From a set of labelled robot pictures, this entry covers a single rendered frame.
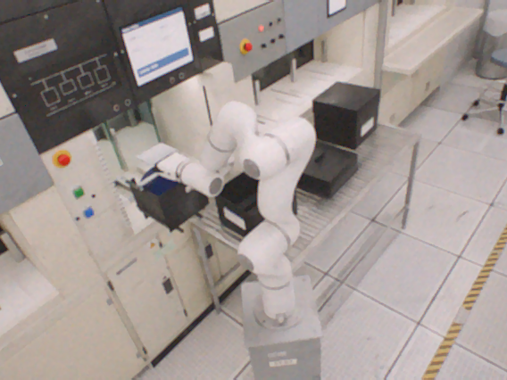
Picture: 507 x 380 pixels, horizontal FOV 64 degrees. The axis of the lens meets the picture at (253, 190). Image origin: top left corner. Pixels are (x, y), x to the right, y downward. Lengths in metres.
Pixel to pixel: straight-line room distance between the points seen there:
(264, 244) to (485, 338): 1.61
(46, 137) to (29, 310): 0.68
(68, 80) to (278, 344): 1.15
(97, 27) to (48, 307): 1.06
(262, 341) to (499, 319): 1.52
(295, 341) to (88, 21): 1.28
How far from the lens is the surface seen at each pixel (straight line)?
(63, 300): 1.84
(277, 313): 1.52
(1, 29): 1.42
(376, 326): 2.47
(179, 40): 1.74
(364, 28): 3.02
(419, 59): 3.34
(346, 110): 2.26
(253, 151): 0.94
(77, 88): 1.52
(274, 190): 1.08
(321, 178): 1.98
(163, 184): 1.64
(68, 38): 1.49
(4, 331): 1.81
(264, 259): 1.23
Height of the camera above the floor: 2.06
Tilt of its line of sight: 38 degrees down
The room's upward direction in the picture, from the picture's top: 8 degrees counter-clockwise
